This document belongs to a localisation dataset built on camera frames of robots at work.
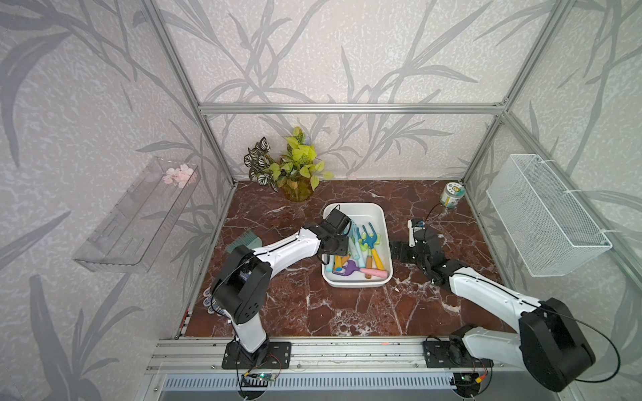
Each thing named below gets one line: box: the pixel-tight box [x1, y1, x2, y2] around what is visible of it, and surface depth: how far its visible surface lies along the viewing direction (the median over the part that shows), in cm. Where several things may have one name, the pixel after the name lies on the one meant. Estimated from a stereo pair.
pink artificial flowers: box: [163, 163, 194, 188], surface depth 78 cm
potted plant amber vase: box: [244, 126, 334, 203], surface depth 99 cm
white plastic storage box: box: [321, 203, 394, 289], surface depth 94 cm
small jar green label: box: [439, 182, 466, 209], surface depth 110 cm
